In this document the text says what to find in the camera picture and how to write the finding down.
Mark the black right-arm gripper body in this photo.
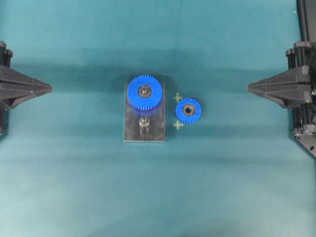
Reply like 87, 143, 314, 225
286, 41, 316, 136

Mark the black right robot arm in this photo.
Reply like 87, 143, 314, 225
247, 0, 316, 136

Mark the steel shaft with screw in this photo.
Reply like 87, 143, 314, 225
139, 117, 150, 128

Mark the small blue gear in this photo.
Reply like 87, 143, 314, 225
175, 98, 201, 124

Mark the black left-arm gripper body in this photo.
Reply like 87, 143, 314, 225
0, 40, 13, 135

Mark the metal base plate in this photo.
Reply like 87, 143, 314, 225
123, 84, 165, 142

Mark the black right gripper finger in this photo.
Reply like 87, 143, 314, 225
247, 87, 312, 109
247, 65, 311, 90

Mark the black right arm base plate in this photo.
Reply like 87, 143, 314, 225
293, 128, 316, 158

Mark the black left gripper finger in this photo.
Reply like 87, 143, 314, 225
0, 88, 52, 110
0, 65, 52, 90

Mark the large blue gear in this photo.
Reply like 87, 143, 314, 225
127, 75, 162, 111

